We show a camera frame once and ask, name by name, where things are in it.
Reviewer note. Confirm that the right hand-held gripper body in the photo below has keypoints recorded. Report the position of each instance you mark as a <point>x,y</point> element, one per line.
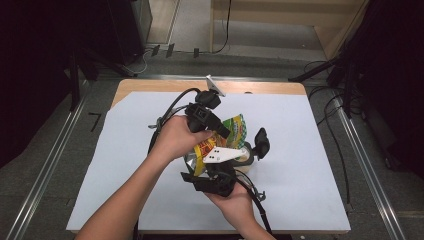
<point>218,176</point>

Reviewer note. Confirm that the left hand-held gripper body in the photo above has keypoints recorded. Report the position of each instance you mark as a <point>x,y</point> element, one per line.
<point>200,116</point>

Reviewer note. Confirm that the yellow green seasoning packet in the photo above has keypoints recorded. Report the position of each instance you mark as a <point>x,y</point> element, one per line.
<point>236,128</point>

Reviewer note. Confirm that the person's right hand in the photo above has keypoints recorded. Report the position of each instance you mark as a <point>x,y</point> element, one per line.
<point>236,206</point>

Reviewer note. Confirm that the person's left hand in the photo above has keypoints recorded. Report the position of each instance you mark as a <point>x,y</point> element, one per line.
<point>173,140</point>

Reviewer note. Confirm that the wooden table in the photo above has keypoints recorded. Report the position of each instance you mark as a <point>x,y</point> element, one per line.
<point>160,85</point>

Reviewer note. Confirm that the white paper sheet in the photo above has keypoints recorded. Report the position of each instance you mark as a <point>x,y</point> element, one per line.
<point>293,150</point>

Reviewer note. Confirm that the dark cabinet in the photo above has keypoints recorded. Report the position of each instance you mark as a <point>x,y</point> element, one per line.
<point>130,30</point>

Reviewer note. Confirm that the black stand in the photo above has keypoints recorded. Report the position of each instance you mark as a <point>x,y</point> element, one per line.
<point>346,66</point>
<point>75,83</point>

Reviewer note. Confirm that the light wooden furniture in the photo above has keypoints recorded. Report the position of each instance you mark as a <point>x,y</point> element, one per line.
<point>283,16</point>

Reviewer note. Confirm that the metal floor rail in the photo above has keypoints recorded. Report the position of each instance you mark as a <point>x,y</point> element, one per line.
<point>43,173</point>
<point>366,166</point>

